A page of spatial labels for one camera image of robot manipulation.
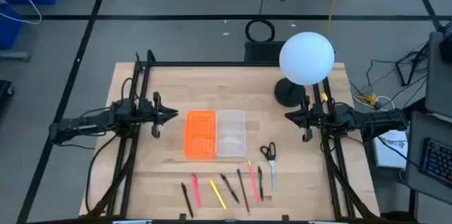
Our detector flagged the yellow plug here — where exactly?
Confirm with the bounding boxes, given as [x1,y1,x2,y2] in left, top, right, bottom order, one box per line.
[354,93,378,107]

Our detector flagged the clear plastic supply box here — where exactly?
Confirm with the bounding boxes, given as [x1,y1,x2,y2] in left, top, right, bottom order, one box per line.
[215,109,247,158]

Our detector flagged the yellow highlighter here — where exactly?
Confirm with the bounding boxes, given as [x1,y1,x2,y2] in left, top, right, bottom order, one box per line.
[209,179,227,211]

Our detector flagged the orange perforated box lid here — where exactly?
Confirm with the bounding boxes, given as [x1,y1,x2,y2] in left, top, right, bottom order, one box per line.
[184,110,218,160]

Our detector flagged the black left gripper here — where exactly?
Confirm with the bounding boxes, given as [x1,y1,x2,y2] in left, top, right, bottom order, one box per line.
[138,91,179,139]

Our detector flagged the pink pencil with yellow cap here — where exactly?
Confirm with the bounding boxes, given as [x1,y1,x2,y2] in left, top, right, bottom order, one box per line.
[247,160,261,204]

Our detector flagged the coiled black cable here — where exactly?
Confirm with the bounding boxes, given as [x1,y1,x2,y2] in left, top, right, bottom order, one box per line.
[244,18,276,43]

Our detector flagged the black handled scissors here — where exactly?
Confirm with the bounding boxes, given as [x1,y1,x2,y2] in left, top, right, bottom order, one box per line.
[260,141,278,191]

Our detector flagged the black perforated box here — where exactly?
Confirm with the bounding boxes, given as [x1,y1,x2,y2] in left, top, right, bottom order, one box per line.
[244,40,283,64]

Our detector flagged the white cable loop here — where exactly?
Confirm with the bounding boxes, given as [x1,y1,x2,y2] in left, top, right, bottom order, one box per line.
[352,95,396,112]

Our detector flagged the dark pencil with blue cap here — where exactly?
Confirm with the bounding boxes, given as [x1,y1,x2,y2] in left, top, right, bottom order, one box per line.
[236,168,251,213]

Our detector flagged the black desk object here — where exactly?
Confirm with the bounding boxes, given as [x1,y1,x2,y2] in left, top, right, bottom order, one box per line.
[439,21,452,64]

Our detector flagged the white globe table lamp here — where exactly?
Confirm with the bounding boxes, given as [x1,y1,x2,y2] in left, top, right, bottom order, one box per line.
[273,31,335,108]

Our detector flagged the black aluminium table frame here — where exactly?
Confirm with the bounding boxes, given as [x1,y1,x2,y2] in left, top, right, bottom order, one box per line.
[84,49,381,220]

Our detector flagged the slim black pen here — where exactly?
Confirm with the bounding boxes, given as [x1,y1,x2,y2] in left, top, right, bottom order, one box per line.
[257,165,265,202]
[181,182,194,219]

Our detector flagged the grey desk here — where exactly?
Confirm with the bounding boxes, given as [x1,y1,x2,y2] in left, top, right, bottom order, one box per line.
[424,31,452,121]
[404,110,452,206]

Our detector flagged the grey floor bar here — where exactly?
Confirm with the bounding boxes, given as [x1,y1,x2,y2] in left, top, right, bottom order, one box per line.
[0,50,31,63]

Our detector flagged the black pen with rubber grip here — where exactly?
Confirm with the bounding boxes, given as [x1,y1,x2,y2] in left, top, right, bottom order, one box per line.
[220,172,241,204]

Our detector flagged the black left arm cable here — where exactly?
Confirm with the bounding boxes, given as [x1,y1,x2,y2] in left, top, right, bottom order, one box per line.
[84,134,119,214]

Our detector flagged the pink highlighter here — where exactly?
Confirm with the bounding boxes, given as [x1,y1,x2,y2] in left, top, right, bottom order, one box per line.
[191,173,203,208]

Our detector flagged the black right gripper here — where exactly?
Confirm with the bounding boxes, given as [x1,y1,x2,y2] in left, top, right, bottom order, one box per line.
[285,95,329,143]

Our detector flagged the black desk leg bar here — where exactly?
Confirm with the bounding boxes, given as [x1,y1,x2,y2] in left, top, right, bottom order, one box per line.
[402,97,427,119]

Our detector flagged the black cable bundle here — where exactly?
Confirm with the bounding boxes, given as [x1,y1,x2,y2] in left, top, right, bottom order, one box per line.
[349,40,430,110]

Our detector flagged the white booklet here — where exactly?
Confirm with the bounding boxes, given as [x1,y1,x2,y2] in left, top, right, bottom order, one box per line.
[372,129,410,170]

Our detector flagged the black keyboard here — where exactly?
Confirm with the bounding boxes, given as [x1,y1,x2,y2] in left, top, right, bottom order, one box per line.
[419,138,452,187]

